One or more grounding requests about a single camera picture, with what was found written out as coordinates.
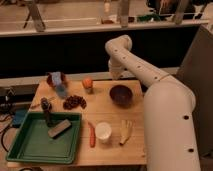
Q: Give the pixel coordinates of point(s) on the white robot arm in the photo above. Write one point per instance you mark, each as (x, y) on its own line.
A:
(168, 105)

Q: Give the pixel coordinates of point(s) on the small wooden cup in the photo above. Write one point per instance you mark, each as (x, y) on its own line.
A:
(89, 90)

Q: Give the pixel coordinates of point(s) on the white plastic cup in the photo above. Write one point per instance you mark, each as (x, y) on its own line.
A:
(103, 132)

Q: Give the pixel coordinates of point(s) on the purple bowl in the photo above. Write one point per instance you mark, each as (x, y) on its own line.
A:
(121, 95)

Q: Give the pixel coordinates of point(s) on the orange fruit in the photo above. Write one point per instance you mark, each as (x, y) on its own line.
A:
(87, 82)

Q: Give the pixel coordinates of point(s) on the dark grape bunch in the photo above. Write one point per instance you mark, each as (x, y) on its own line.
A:
(73, 102)

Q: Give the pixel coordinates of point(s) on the yellow banana peel toy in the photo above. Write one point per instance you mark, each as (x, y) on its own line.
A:
(126, 130)

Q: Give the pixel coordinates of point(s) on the orange carrot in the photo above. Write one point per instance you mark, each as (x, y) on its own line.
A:
(92, 135)

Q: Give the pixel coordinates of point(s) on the blue box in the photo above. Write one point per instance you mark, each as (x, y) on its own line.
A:
(18, 117)

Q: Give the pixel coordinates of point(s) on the green plastic tray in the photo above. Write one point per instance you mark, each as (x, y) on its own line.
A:
(32, 144)

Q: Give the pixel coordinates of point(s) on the black handled brush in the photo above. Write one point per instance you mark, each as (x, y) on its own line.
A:
(47, 107)

